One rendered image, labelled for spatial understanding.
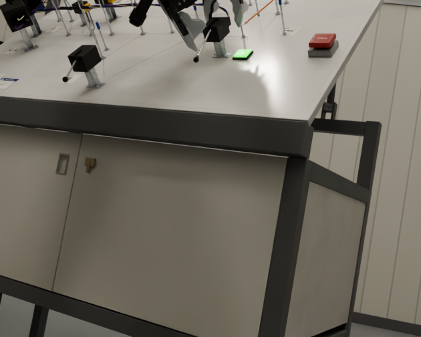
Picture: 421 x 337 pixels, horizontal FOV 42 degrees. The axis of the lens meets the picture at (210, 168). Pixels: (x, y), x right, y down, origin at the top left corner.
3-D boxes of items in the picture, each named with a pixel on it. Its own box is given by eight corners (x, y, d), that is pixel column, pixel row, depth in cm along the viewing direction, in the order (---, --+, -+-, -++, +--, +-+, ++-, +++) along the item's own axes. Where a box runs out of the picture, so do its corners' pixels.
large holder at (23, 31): (33, 34, 184) (15, -8, 176) (44, 49, 170) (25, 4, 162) (14, 41, 182) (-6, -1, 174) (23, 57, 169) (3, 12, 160)
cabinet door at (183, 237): (252, 355, 107) (286, 156, 110) (49, 291, 134) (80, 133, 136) (258, 353, 109) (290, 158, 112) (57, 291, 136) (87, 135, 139)
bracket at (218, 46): (212, 57, 138) (207, 39, 136) (216, 53, 140) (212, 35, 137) (227, 57, 136) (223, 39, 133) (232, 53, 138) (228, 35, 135)
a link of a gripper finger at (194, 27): (216, 41, 124) (196, 5, 120) (194, 55, 124) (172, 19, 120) (214, 39, 127) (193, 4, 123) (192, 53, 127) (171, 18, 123)
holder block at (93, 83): (66, 103, 136) (51, 68, 130) (95, 79, 144) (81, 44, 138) (80, 105, 134) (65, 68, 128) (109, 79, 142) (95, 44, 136)
